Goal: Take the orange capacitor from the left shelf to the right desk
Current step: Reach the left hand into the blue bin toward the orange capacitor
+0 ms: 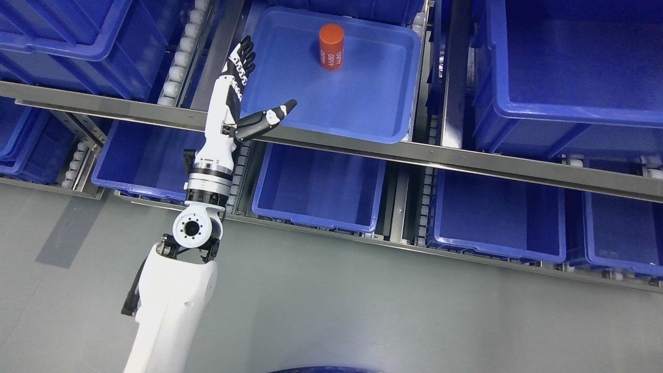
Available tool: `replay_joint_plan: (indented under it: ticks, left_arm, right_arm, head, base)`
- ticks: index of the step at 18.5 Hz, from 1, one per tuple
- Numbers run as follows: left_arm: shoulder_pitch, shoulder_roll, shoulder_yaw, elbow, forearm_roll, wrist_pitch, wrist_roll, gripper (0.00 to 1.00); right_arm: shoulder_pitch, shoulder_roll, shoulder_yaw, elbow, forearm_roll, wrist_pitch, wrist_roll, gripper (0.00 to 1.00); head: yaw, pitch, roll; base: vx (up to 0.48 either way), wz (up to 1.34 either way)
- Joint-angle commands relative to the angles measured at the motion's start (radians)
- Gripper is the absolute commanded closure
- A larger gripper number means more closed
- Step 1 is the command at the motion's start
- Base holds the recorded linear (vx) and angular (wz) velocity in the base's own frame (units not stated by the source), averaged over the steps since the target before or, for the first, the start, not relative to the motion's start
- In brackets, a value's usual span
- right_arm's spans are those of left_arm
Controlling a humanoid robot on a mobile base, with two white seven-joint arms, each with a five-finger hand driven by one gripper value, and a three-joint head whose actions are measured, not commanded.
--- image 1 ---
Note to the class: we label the blue bin far left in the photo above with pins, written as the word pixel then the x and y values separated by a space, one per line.
pixel 34 143

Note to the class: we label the blue bin far right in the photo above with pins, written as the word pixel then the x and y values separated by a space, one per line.
pixel 621 233

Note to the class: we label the blue bin lower right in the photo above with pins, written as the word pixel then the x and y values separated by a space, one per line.
pixel 503 218

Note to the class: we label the blue bin lower left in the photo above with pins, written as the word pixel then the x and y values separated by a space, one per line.
pixel 143 160

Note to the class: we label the large blue bin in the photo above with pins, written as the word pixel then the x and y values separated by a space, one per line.
pixel 112 48
pixel 568 78

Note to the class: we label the shallow blue tray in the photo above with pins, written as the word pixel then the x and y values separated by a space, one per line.
pixel 370 97

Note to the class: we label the metal shelf frame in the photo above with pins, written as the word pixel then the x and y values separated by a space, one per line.
pixel 181 96

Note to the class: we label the large blue bin upper right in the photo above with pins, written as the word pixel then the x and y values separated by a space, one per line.
pixel 568 78

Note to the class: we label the orange cylindrical capacitor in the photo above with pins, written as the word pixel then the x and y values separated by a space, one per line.
pixel 331 41

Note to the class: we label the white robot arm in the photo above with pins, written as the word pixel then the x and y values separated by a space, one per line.
pixel 177 278

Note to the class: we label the blue bin lower centre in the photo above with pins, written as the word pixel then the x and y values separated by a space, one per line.
pixel 320 188

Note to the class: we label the large blue bin upper left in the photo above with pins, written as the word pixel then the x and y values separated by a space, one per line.
pixel 112 48

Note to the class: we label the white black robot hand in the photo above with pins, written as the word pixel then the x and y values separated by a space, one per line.
pixel 224 125

